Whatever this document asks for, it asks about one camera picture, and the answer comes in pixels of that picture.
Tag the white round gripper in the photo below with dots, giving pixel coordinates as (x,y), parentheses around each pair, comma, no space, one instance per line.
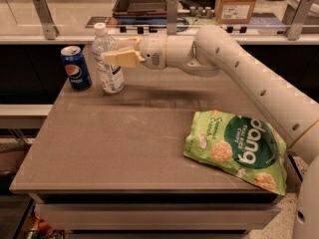
(152,52)

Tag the clear plastic water bottle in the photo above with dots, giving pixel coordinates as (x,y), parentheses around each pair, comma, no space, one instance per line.
(111,77)

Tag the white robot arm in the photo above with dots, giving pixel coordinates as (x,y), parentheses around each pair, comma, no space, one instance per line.
(293,114)

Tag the blue pepsi can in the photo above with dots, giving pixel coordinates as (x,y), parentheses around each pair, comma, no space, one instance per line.
(76,67)

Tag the dark open tray box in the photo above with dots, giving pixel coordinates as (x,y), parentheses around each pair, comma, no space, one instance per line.
(126,8)

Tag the brown cardboard box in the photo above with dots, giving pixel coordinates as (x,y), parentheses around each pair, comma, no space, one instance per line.
(233,11)

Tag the green dang chips bag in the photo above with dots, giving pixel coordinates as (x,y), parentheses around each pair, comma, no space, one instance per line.
(250,149)

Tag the white drawer front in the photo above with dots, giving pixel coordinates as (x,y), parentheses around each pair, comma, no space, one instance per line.
(163,217)

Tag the middle metal glass bracket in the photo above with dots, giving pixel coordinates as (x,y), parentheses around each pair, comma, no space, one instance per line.
(171,16)

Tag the metal glass bracket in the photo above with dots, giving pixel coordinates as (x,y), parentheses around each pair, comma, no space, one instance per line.
(295,27)
(171,16)
(49,28)

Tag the left metal glass bracket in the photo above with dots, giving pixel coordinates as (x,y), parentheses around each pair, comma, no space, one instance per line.
(49,28)

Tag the right metal glass bracket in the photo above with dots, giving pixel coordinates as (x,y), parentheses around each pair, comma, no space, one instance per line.
(295,27)

